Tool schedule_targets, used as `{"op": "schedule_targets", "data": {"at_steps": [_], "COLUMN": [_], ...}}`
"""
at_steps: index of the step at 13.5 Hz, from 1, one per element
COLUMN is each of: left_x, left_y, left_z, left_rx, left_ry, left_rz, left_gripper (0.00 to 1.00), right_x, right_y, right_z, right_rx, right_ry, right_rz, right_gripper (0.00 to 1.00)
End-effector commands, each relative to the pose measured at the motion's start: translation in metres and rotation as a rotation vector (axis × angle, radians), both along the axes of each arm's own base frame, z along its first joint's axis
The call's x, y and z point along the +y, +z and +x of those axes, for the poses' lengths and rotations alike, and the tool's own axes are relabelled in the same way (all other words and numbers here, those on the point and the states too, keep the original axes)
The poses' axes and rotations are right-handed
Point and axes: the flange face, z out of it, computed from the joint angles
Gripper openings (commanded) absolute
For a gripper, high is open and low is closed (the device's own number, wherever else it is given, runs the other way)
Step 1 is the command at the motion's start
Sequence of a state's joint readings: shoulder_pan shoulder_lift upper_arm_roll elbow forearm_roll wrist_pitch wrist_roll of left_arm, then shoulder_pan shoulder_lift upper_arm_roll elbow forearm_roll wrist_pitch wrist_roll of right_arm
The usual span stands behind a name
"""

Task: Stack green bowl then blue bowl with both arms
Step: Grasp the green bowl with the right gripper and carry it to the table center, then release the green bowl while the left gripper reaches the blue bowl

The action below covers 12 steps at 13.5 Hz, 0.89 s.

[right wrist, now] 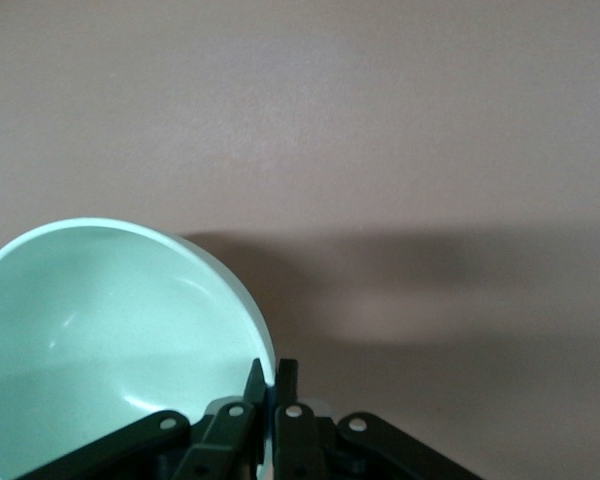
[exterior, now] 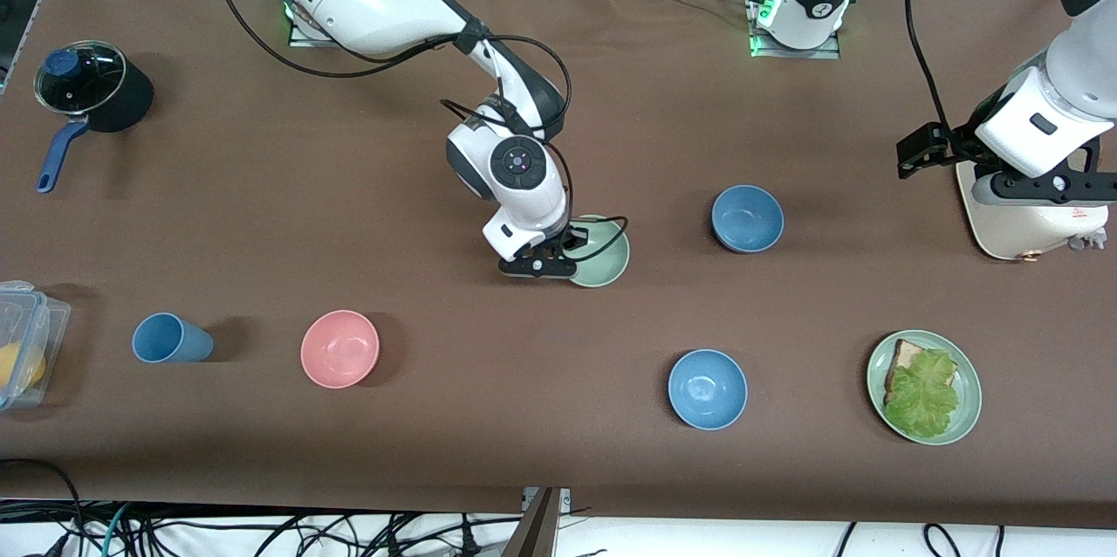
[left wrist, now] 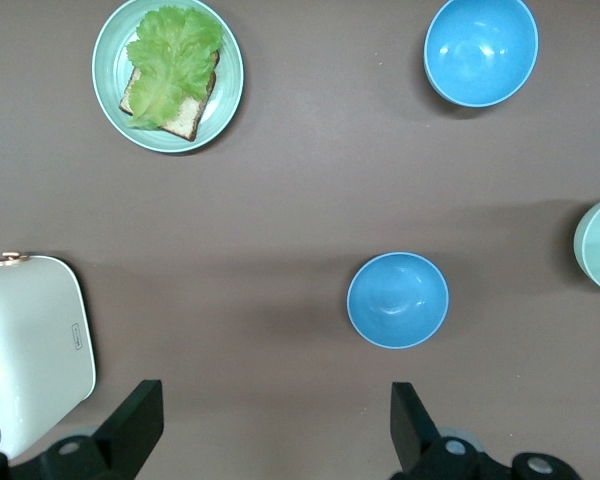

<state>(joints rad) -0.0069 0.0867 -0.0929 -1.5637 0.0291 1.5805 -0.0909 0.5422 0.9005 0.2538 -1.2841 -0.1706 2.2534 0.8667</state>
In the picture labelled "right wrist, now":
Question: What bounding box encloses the light green bowl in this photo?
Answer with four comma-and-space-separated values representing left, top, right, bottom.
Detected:
0, 216, 275, 480

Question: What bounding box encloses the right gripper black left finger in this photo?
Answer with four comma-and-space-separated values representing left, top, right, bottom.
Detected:
24, 357, 270, 480

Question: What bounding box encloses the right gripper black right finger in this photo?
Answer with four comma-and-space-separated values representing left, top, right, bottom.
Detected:
273, 358, 486, 480

